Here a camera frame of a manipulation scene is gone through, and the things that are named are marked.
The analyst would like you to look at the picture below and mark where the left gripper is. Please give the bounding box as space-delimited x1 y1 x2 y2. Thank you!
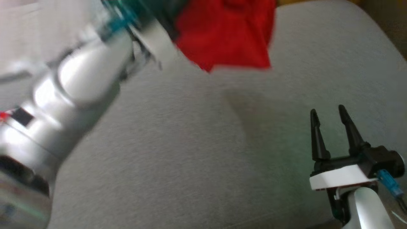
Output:
102 0 191 70

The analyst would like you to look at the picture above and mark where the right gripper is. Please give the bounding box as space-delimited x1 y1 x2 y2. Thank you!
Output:
309 104 379 191

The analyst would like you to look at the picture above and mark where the red jersey with number 23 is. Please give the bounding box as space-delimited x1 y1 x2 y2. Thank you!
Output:
173 0 276 73

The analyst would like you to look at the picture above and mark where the large grey sofa seat cushion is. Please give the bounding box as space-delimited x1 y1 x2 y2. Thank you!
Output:
48 0 407 229

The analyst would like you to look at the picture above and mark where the black cable with blue connector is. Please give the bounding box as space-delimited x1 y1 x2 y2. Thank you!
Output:
377 169 407 213

